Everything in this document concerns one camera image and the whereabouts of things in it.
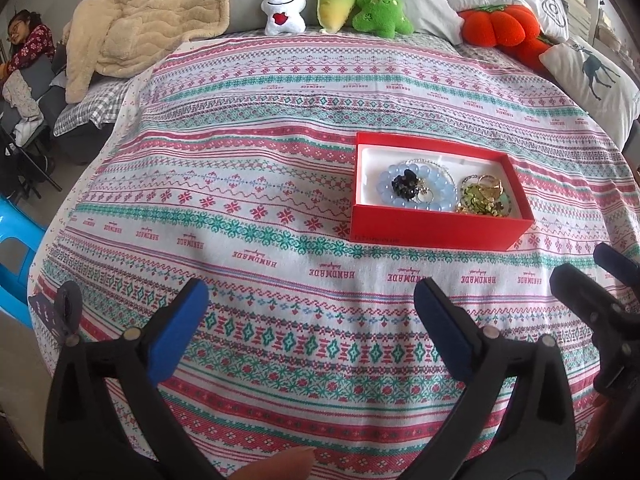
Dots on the gold hoop jewelry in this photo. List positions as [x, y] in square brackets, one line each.
[487, 182]

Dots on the green tree plush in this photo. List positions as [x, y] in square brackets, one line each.
[380, 5]

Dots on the person's left hand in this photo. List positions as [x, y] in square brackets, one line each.
[285, 465]

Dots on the black folding chair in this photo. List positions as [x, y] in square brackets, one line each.
[30, 170]

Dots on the stack of books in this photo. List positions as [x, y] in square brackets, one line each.
[575, 5]

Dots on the gold sequin jewelry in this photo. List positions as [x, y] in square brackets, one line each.
[480, 205]

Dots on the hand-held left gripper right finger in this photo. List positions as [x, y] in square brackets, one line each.
[442, 322]

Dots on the white deer print pillow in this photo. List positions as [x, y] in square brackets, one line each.
[590, 75]

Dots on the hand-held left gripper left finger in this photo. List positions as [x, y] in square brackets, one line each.
[180, 320]

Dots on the white bunny plush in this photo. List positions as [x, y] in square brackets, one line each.
[282, 2]

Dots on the orange pumpkin plush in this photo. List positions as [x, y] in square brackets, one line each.
[535, 52]
[495, 27]

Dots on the red jewelry box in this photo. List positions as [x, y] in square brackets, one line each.
[430, 227]

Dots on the patterned red green bedspread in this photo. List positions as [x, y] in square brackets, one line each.
[250, 185]

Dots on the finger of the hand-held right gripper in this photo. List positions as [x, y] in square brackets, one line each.
[575, 285]
[617, 265]

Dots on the beige fleece blanket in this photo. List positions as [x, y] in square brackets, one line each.
[145, 15]

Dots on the blue plastic stool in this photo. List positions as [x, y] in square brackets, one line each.
[20, 225]

